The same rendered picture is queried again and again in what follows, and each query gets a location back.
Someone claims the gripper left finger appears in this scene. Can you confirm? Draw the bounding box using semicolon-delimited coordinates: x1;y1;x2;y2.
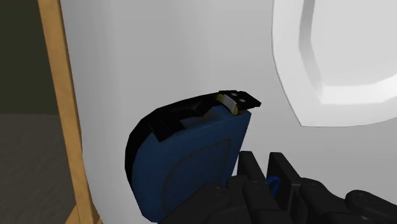
158;150;292;224

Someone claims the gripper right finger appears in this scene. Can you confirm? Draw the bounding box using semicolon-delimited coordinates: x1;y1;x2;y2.
266;151;397;224

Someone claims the blue and black tape measure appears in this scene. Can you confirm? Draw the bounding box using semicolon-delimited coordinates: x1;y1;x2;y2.
124;90;281;223

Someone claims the white plate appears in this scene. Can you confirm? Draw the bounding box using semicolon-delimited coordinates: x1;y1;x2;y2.
272;0;397;128

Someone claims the white table with wooden rim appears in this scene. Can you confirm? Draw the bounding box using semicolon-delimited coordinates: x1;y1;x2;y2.
37;0;397;224

